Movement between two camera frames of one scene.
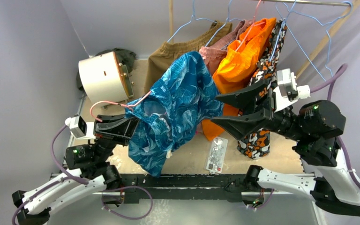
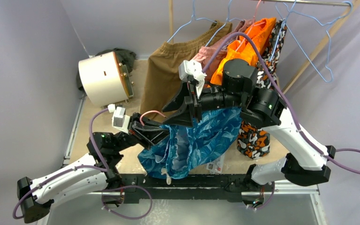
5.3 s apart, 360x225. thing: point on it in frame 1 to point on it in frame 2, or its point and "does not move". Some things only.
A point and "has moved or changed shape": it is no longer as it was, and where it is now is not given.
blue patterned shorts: (185, 93) has moved or changed shape
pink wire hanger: (131, 106) to (150, 111)
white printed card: (216, 155) does not move
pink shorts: (213, 53) does not move
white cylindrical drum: (105, 79) does not move
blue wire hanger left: (192, 16) does not move
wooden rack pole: (170, 21) does not move
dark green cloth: (125, 57) does not move
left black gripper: (111, 127) to (153, 134)
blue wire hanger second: (223, 25) does not move
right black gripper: (268, 105) to (193, 105)
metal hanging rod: (302, 2) does not move
